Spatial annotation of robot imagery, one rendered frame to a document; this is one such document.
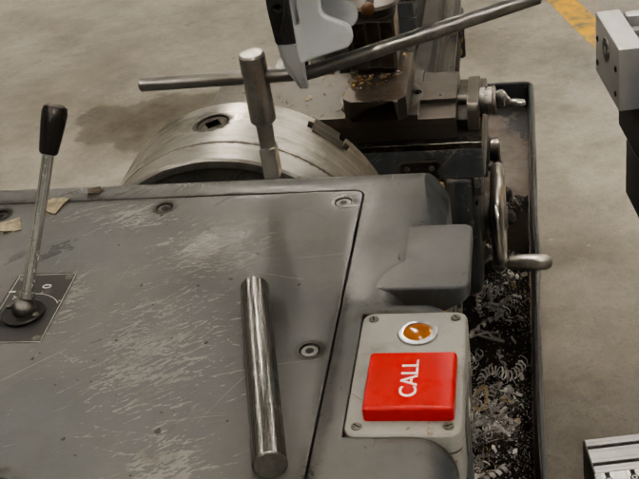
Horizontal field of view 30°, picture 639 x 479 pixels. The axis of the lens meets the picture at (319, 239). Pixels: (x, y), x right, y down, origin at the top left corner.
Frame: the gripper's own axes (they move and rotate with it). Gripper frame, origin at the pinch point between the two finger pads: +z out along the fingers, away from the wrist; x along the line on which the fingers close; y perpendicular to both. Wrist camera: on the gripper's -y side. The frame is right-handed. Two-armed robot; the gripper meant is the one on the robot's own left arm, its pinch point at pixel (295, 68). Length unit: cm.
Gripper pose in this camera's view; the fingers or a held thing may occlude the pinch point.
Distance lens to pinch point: 98.6
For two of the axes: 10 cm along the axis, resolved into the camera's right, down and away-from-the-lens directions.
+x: 1.1, -5.4, 8.3
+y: 9.8, -0.5, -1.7
